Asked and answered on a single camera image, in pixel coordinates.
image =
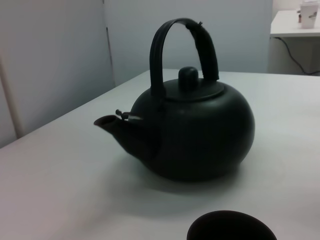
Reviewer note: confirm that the black round teapot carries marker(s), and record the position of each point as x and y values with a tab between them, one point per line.
195	135

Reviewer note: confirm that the small dark teacup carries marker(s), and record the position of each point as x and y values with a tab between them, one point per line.
230	227

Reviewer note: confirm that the white side desk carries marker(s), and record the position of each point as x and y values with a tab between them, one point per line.
295	27

